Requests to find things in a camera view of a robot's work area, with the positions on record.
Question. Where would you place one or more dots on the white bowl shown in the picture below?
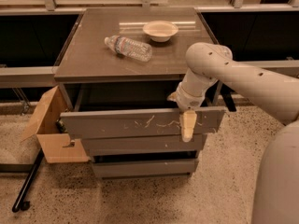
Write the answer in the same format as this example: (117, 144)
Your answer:
(160, 31)

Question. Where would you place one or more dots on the black metal floor stand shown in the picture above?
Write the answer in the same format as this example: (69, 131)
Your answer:
(30, 169)

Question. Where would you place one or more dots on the grey middle drawer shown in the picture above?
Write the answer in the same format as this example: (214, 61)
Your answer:
(140, 145)

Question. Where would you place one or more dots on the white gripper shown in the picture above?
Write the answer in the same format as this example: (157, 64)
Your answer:
(187, 101)

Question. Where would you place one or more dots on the black cabinet leg bar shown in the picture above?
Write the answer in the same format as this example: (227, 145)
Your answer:
(227, 98)

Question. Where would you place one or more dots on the clear plastic water bottle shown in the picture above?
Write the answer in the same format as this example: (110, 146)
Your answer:
(129, 48)

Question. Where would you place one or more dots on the grey drawer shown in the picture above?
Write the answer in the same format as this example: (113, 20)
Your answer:
(144, 168)
(140, 145)
(122, 123)

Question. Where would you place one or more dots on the grey top drawer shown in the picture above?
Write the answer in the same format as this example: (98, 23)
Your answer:
(122, 123)

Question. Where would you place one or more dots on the open cardboard box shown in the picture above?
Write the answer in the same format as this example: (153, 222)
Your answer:
(57, 147)

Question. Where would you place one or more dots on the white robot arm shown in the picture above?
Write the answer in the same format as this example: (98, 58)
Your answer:
(276, 198)

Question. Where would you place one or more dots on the green snack bag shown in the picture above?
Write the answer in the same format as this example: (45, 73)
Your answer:
(60, 126)

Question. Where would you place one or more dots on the grey drawer cabinet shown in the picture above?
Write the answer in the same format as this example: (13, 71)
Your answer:
(92, 77)

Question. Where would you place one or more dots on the grey bottom drawer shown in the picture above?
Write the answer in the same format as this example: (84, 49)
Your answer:
(144, 168)

